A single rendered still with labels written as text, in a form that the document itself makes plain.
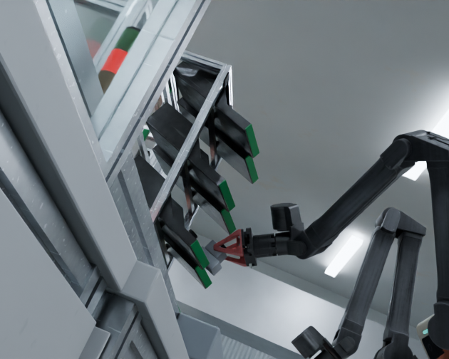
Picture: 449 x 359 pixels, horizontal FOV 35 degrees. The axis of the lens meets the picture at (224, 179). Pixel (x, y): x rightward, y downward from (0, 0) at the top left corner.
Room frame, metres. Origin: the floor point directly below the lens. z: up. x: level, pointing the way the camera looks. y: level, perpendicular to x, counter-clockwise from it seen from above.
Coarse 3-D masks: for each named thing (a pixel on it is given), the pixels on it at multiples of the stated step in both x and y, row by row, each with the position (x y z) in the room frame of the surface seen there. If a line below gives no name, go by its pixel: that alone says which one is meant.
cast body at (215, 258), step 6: (210, 246) 1.72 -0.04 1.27; (222, 246) 1.72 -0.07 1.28; (204, 252) 1.72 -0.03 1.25; (210, 252) 1.72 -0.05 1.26; (216, 252) 1.71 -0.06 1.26; (222, 252) 1.71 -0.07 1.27; (210, 258) 1.72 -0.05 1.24; (216, 258) 1.71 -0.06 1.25; (222, 258) 1.73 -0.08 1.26; (210, 264) 1.71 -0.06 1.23; (216, 264) 1.71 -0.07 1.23; (210, 270) 1.72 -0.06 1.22; (216, 270) 1.73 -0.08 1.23
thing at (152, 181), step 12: (144, 168) 1.60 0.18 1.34; (144, 180) 1.59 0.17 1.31; (156, 180) 1.58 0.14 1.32; (144, 192) 1.59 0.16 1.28; (156, 192) 1.57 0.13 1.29; (168, 204) 1.56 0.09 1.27; (168, 216) 1.55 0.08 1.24; (180, 216) 1.68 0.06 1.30; (168, 228) 1.57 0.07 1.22; (180, 228) 1.54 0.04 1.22; (180, 240) 1.56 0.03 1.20; (192, 240) 1.52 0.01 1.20; (192, 252) 1.55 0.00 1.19; (204, 264) 1.63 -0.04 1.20
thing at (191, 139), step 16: (224, 64) 1.54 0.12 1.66; (176, 96) 1.80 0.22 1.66; (208, 96) 1.54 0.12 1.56; (208, 112) 1.53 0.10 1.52; (192, 128) 1.54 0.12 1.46; (192, 144) 1.54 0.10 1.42; (176, 160) 1.54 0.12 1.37; (176, 176) 1.53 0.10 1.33; (160, 192) 1.54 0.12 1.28; (160, 208) 1.54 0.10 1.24
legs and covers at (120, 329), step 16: (112, 304) 0.57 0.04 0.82; (128, 304) 0.57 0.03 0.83; (96, 320) 0.58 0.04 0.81; (112, 320) 0.57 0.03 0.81; (128, 320) 0.57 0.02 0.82; (96, 336) 0.56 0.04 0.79; (112, 336) 0.57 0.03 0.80; (128, 336) 0.59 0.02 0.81; (144, 336) 0.66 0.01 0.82; (96, 352) 0.56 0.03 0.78; (112, 352) 0.57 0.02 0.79; (128, 352) 0.63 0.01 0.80; (144, 352) 0.69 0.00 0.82
